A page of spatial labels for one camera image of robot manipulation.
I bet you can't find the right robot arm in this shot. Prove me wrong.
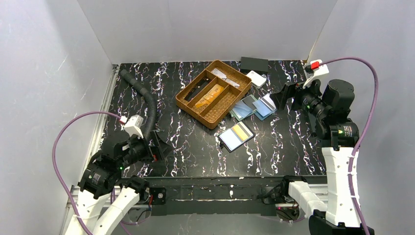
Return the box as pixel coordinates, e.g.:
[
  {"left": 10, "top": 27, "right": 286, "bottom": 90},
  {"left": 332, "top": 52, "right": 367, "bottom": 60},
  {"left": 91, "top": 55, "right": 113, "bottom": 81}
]
[{"left": 270, "top": 79, "right": 374, "bottom": 235}]

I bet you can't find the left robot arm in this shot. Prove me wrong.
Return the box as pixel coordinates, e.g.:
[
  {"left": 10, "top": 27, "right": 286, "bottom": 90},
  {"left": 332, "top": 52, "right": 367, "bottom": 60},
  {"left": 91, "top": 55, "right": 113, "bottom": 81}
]
[{"left": 65, "top": 131, "right": 172, "bottom": 235}]

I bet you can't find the light blue card holder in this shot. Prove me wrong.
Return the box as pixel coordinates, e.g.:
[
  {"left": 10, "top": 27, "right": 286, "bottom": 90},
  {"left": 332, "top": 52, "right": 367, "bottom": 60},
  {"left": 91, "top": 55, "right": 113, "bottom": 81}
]
[{"left": 253, "top": 93, "right": 277, "bottom": 121}]

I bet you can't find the green card holder open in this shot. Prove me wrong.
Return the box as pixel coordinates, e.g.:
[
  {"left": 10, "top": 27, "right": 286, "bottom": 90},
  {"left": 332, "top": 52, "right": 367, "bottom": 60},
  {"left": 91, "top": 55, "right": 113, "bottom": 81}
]
[{"left": 230, "top": 94, "right": 257, "bottom": 121}]

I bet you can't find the yellow card in holder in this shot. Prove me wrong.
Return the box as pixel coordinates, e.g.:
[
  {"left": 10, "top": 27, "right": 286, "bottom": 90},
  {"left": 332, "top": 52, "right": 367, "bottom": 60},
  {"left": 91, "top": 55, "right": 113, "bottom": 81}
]
[{"left": 232, "top": 124, "right": 250, "bottom": 141}]

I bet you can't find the orange card in tray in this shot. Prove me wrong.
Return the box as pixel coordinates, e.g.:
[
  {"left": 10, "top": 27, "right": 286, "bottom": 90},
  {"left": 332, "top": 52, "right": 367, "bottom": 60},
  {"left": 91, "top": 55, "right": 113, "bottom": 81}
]
[{"left": 194, "top": 84, "right": 224, "bottom": 108}]

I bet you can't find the black card holder open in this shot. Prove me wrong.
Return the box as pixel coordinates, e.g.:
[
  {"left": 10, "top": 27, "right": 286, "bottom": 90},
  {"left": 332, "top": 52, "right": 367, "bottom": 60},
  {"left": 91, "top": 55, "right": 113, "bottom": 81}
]
[{"left": 218, "top": 121, "right": 255, "bottom": 153}]

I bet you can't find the white card in tray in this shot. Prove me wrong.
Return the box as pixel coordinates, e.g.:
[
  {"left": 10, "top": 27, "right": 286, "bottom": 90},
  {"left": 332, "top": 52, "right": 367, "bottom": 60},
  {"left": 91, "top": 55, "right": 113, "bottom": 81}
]
[{"left": 211, "top": 68, "right": 240, "bottom": 88}]

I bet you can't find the white small box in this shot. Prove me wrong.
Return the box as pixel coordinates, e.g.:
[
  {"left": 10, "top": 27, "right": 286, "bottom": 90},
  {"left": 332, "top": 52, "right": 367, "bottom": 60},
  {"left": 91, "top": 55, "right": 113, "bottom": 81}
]
[{"left": 246, "top": 70, "right": 267, "bottom": 89}]

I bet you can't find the black box at back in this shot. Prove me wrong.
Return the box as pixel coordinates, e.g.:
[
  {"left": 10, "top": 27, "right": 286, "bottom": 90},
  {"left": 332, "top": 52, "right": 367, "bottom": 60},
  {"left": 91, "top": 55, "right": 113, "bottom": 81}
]
[{"left": 240, "top": 57, "right": 269, "bottom": 73}]

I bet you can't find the brown woven divider tray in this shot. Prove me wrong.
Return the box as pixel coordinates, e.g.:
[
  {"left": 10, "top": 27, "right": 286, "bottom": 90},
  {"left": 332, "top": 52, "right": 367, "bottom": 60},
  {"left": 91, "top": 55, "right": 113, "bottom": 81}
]
[{"left": 176, "top": 60, "right": 252, "bottom": 129}]

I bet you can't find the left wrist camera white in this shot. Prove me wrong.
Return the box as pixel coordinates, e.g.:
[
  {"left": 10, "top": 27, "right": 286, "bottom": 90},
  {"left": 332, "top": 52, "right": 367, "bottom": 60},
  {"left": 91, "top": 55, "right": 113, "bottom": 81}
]
[{"left": 124, "top": 115, "right": 144, "bottom": 139}]

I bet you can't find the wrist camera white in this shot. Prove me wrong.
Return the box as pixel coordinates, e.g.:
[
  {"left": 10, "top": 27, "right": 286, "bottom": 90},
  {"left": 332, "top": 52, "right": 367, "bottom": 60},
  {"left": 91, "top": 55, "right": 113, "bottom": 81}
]
[
  {"left": 303, "top": 59, "right": 329, "bottom": 88},
  {"left": 124, "top": 115, "right": 144, "bottom": 139}
]

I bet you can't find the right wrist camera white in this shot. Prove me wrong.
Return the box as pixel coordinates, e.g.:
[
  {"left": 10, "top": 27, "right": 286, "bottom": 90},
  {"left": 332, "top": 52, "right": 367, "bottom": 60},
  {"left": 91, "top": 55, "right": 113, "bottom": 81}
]
[{"left": 303, "top": 59, "right": 329, "bottom": 88}]

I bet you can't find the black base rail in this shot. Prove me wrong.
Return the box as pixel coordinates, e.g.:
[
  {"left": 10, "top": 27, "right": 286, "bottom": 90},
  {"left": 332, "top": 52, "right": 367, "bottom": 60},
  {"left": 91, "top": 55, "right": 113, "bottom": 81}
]
[{"left": 145, "top": 176, "right": 301, "bottom": 219}]

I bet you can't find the black corrugated hose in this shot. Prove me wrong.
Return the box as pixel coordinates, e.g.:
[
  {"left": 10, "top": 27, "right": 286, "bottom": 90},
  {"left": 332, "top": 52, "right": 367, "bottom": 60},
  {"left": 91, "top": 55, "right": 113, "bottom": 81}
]
[{"left": 120, "top": 69, "right": 158, "bottom": 141}]

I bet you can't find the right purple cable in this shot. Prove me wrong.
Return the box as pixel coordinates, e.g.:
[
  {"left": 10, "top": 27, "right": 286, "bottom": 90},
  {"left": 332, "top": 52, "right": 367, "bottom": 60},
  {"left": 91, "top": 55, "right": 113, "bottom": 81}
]
[{"left": 319, "top": 57, "right": 379, "bottom": 235}]

